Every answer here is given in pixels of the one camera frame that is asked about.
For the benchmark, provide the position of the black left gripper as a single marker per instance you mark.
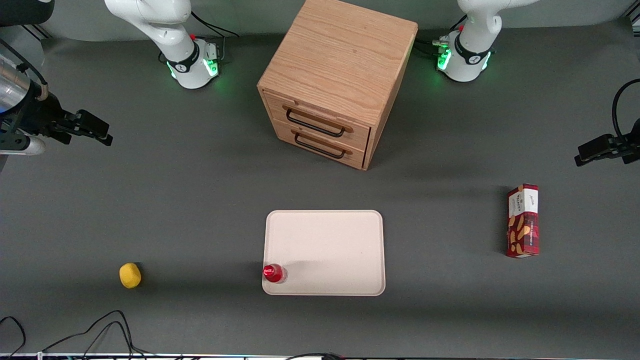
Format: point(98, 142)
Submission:
point(616, 146)

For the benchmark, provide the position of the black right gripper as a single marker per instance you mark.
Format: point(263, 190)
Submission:
point(44, 116)

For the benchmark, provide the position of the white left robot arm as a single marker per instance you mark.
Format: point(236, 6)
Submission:
point(470, 60)

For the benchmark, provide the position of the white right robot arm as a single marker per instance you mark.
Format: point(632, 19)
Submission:
point(190, 70)

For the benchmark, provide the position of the wooden drawer cabinet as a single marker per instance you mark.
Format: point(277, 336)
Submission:
point(345, 50)

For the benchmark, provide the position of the red cookie box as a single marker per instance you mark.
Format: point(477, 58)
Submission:
point(523, 225)

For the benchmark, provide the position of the yellow lemon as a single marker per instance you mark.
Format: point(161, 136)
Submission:
point(130, 275)

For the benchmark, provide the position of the red capped bottle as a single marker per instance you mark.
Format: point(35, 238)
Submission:
point(272, 273)

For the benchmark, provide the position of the beige plastic tray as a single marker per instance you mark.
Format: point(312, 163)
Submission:
point(330, 250)

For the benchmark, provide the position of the aluminium frame rail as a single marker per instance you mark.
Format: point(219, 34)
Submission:
point(37, 31)

